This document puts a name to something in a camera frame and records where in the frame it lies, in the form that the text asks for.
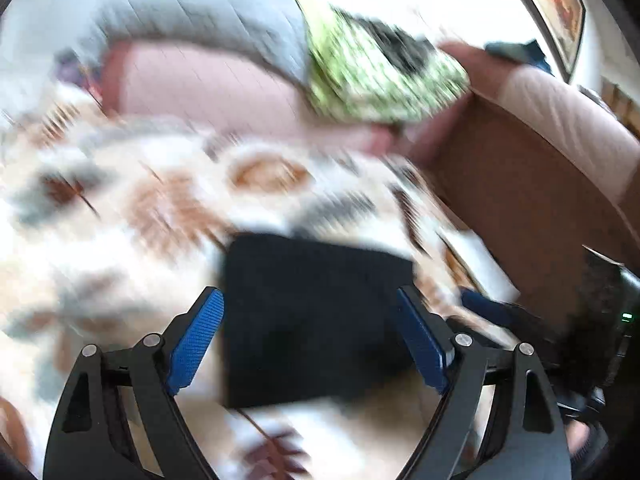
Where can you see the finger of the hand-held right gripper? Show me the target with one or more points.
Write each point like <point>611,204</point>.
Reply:
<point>485,305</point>

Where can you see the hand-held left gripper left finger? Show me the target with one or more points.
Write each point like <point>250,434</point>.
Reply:
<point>200,332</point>

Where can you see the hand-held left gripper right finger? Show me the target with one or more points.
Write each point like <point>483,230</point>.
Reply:
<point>425,342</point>

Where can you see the black pants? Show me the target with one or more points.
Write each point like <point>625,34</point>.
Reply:
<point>315,320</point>

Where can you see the white paper sheet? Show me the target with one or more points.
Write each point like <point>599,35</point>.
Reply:
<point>475,257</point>

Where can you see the pink sofa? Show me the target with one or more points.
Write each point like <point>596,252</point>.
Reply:
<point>525,185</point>

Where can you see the leaf print blanket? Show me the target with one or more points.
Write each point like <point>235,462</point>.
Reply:
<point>125,210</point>

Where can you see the green patterned pillow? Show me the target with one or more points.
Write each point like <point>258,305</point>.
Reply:
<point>360,85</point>

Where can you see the blue cloth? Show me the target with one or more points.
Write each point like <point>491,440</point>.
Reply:
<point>520,52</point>

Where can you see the purple patterned cloth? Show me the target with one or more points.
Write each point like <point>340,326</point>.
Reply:
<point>75,65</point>

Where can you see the large framed picture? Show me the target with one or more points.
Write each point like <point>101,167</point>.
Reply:
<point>555,5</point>

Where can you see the grey quilted blanket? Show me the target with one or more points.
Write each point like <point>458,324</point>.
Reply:
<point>210,10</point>

